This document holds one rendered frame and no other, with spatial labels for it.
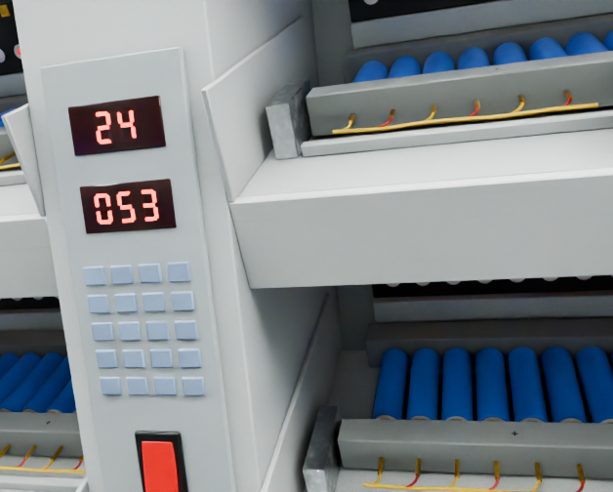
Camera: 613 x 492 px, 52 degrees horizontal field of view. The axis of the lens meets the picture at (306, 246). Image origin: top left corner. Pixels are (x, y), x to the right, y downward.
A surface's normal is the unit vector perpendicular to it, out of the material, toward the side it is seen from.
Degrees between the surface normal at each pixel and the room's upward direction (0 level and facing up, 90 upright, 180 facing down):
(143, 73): 90
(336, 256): 109
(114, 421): 90
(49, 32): 90
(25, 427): 19
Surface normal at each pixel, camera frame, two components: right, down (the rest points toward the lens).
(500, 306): -0.21, 0.47
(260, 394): 0.96, -0.05
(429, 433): -0.17, -0.88
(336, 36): -0.26, 0.16
